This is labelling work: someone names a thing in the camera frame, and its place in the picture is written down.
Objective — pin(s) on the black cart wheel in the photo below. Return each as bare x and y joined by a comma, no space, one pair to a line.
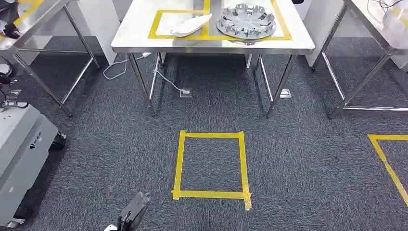
59,142

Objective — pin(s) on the yellow tape on bench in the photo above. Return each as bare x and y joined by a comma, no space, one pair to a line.
207,37

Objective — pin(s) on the bare steel bench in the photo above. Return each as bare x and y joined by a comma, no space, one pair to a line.
373,19

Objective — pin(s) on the grey cart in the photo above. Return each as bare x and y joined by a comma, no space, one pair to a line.
25,150

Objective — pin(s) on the white partition panel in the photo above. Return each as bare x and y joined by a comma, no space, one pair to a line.
318,35
98,28

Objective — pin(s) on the white power strip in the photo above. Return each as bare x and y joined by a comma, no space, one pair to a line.
147,55

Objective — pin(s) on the black and silver device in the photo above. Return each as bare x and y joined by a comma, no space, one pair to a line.
9,95

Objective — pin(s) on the silver floor outlet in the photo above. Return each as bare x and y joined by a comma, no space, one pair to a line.
286,93
186,93

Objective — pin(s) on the round metal parts fixture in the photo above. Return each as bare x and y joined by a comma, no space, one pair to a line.
245,22

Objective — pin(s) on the white plastic shell part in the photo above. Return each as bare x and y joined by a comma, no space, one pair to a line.
189,28

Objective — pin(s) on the yellow floor tape square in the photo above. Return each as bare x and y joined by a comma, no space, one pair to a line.
210,194
387,165

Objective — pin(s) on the steel bench with tape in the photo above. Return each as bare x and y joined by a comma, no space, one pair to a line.
137,28

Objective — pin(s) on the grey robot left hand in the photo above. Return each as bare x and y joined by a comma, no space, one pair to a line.
135,209

